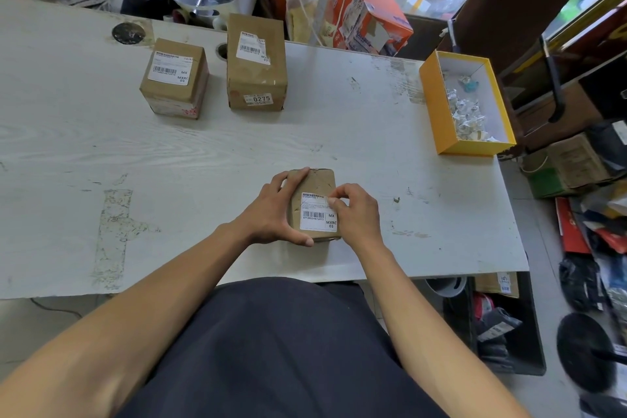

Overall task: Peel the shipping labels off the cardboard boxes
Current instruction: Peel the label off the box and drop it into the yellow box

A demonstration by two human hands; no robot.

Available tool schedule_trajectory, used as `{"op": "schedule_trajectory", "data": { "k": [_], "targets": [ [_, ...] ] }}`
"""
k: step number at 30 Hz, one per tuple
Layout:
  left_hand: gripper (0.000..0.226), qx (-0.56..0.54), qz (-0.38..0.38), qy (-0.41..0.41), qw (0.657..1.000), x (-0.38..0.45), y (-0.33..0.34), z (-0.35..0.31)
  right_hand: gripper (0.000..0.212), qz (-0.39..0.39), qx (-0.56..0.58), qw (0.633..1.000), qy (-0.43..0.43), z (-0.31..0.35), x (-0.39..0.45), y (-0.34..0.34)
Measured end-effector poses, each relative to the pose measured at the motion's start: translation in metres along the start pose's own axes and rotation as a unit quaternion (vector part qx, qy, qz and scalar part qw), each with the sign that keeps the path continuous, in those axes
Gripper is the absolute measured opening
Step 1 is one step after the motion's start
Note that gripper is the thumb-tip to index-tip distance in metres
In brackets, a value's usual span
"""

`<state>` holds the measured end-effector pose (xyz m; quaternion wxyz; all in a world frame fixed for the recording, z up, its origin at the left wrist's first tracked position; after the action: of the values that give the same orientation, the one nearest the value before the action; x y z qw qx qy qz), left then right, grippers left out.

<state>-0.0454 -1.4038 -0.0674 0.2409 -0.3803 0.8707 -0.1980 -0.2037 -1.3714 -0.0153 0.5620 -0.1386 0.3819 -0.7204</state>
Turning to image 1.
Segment person's left hand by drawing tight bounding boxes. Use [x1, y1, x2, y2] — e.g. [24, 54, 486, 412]
[233, 167, 314, 248]

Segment person's right hand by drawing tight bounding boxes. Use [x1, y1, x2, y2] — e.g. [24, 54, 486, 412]
[327, 182, 385, 255]

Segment tall cardboard box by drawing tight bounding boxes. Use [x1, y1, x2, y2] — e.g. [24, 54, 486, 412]
[226, 13, 289, 112]

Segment labelled brown cardboard box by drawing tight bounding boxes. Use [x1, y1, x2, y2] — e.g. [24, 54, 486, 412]
[474, 271, 520, 298]

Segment pile of torn label scraps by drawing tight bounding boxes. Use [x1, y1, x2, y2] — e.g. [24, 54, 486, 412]
[443, 74, 500, 143]

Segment small cube brown parcel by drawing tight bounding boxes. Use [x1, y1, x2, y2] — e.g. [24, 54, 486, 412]
[139, 38, 210, 120]

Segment person's left forearm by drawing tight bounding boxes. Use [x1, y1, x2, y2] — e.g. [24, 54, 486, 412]
[0, 224, 253, 418]

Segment person's right forearm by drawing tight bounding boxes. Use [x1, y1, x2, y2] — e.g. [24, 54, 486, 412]
[352, 238, 532, 418]

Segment yellow tray with label scraps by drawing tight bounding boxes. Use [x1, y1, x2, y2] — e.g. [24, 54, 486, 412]
[419, 50, 517, 157]

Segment white bucket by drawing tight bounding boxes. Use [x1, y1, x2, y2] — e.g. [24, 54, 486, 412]
[425, 275, 467, 298]

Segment dark navy shirt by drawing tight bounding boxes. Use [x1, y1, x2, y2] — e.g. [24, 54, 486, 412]
[117, 277, 449, 418]

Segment beige plastic packet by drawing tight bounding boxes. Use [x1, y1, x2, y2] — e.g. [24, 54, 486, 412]
[285, 0, 339, 47]

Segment black plastic crate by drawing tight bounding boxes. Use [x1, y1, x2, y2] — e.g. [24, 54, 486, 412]
[443, 271, 547, 377]

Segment red folder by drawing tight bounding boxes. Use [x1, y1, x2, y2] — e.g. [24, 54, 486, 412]
[555, 197, 592, 255]

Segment orange printed carton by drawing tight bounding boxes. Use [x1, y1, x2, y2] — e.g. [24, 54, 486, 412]
[332, 0, 414, 57]

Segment black round grommet cover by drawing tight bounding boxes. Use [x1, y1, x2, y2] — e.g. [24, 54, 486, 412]
[111, 22, 146, 46]

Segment black round stool base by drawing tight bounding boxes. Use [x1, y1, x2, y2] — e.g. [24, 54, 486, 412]
[556, 312, 617, 394]

